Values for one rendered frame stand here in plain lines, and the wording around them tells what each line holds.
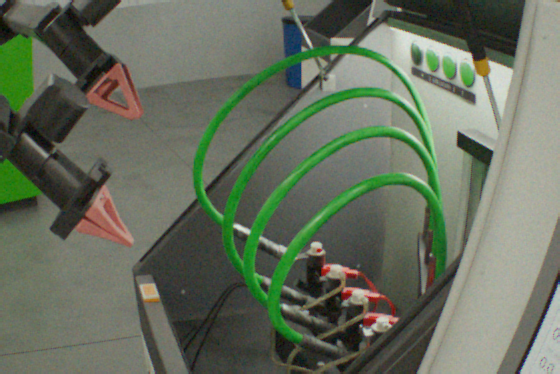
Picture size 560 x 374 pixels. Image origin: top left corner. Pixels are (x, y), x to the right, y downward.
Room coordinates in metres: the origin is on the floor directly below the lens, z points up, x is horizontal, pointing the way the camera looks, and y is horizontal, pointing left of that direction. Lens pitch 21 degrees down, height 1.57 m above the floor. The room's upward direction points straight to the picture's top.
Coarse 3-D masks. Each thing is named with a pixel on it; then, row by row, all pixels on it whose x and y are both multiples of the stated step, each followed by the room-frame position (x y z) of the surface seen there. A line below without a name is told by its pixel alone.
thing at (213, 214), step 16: (320, 48) 0.94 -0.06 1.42; (336, 48) 0.95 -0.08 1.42; (352, 48) 0.96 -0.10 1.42; (288, 64) 0.93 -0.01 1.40; (384, 64) 0.97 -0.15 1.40; (256, 80) 0.91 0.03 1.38; (240, 96) 0.90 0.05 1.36; (416, 96) 0.99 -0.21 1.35; (224, 112) 0.90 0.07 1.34; (208, 128) 0.89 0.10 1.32; (208, 144) 0.89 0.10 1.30; (208, 208) 0.89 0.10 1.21
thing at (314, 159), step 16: (368, 128) 0.79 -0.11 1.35; (384, 128) 0.80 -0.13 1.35; (336, 144) 0.77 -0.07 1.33; (416, 144) 0.81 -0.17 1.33; (304, 160) 0.77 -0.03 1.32; (320, 160) 0.77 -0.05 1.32; (288, 176) 0.76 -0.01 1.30; (432, 176) 0.82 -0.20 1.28; (288, 192) 0.76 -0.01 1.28; (272, 208) 0.75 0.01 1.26; (256, 224) 0.75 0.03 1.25; (256, 240) 0.74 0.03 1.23; (432, 256) 0.83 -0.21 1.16; (432, 272) 0.82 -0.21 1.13; (256, 288) 0.74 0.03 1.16; (288, 320) 0.76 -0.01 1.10; (304, 320) 0.76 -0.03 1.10; (320, 320) 0.78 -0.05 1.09
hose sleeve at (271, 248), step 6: (234, 228) 0.90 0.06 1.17; (240, 228) 0.90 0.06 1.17; (246, 228) 0.91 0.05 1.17; (234, 234) 0.90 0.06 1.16; (240, 234) 0.90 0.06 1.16; (246, 234) 0.90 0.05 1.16; (246, 240) 0.91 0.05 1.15; (264, 240) 0.92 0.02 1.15; (258, 246) 0.91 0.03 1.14; (264, 246) 0.91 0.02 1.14; (270, 246) 0.92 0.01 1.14; (276, 246) 0.92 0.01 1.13; (270, 252) 0.92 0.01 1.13; (276, 252) 0.92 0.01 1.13
